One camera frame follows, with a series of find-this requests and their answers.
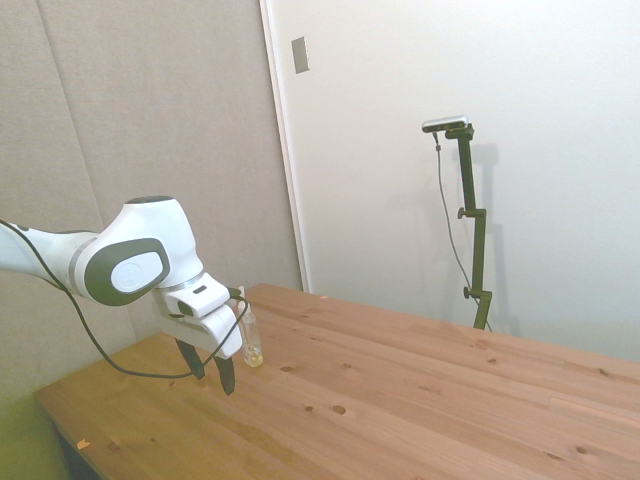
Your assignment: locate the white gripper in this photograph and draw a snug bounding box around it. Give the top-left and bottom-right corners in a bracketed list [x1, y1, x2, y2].
[151, 290, 245, 397]

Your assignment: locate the clear sanitizer pump bottle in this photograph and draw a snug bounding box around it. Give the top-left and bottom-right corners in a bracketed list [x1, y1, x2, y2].
[235, 284, 265, 368]

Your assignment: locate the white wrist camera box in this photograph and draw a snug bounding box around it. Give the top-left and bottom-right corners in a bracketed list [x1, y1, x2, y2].
[164, 278, 232, 319]

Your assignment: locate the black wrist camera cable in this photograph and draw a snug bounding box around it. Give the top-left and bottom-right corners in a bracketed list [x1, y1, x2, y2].
[0, 218, 249, 378]

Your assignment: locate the white door frame strip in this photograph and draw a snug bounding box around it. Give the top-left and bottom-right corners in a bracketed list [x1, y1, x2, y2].
[258, 0, 312, 294]

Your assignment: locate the black camera stand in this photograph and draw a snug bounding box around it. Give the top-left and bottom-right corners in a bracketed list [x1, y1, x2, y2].
[443, 126, 494, 331]

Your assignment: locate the grey wall switch plate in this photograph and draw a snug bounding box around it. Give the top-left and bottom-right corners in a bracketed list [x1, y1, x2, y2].
[291, 36, 311, 75]

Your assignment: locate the grey exterior camera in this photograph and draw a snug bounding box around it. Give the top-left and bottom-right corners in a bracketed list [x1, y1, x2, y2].
[421, 114, 472, 134]

